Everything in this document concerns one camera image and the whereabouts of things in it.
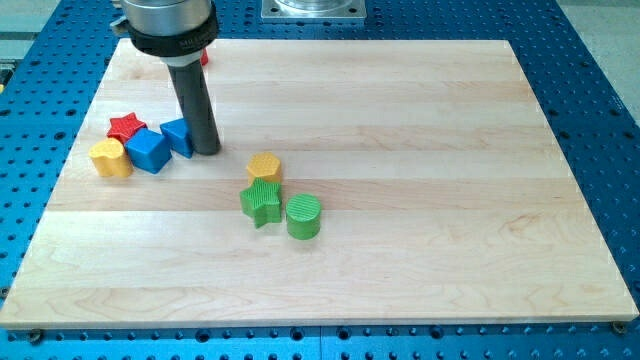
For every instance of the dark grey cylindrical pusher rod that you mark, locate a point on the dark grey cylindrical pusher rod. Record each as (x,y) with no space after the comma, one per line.
(193,97)

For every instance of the red circle block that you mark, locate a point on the red circle block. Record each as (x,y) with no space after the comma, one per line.
(204,59)

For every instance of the red star block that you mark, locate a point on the red star block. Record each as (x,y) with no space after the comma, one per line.
(125,127)

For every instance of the green star block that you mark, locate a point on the green star block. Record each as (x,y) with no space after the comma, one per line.
(262,202)

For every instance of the green circle block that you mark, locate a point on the green circle block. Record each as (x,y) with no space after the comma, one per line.
(303,212)

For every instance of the blue triangle block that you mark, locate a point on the blue triangle block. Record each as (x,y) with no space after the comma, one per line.
(178,136)

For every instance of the blue cube block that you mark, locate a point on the blue cube block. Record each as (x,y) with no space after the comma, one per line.
(148,150)

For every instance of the yellow heart block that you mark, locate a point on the yellow heart block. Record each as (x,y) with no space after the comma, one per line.
(110,158)

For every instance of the yellow hexagon block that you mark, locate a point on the yellow hexagon block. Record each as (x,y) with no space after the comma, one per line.
(265,166)

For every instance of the blue perforated table plate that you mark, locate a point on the blue perforated table plate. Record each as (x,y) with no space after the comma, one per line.
(50,92)

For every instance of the light wooden board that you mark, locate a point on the light wooden board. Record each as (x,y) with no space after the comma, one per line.
(445,199)

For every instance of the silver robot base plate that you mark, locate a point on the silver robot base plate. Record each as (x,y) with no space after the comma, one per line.
(313,9)

